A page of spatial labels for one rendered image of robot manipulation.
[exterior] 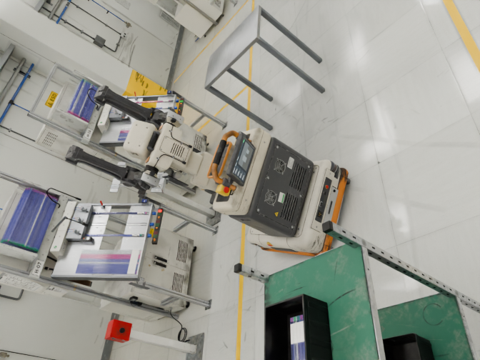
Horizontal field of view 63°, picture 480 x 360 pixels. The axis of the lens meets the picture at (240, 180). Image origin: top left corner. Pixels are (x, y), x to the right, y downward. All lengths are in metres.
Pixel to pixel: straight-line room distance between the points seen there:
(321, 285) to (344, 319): 0.15
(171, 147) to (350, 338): 1.61
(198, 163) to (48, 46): 4.01
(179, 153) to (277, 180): 0.63
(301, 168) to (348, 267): 1.36
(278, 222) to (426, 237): 0.82
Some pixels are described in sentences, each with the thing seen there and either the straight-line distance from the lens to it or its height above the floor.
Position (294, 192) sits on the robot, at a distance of 2.49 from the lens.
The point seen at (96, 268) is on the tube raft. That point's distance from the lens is 3.40.
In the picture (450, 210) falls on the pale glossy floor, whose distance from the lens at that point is 2.33.
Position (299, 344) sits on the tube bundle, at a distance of 1.30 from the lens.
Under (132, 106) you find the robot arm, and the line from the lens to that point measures 2.64.
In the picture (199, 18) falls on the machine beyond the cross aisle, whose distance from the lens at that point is 7.25.
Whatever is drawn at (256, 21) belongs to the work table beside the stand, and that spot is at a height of 0.80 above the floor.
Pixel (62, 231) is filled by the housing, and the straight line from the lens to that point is 3.62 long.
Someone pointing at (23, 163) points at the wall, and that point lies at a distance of 5.59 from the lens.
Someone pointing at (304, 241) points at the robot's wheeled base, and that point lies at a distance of 2.47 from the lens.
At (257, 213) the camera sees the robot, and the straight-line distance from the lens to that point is 2.30.
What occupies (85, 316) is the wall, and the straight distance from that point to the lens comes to 5.16.
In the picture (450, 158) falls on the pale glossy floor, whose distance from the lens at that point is 2.47.
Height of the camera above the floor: 1.92
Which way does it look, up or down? 30 degrees down
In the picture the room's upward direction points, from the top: 62 degrees counter-clockwise
